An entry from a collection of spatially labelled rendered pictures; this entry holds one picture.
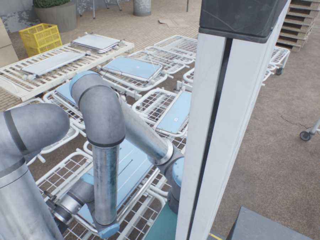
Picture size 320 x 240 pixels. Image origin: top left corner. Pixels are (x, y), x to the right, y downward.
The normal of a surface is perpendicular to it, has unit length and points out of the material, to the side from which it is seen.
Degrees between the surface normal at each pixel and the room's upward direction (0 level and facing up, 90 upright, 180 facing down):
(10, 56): 90
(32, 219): 65
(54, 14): 101
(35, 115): 41
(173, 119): 1
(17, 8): 90
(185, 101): 1
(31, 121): 47
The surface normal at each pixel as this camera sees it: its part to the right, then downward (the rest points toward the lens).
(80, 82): -0.37, -0.54
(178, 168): 0.05, -0.72
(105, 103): 0.37, -0.32
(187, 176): -0.50, 0.55
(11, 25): 0.85, 0.33
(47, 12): 0.00, 0.77
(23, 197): 0.86, -0.09
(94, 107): -0.11, -0.11
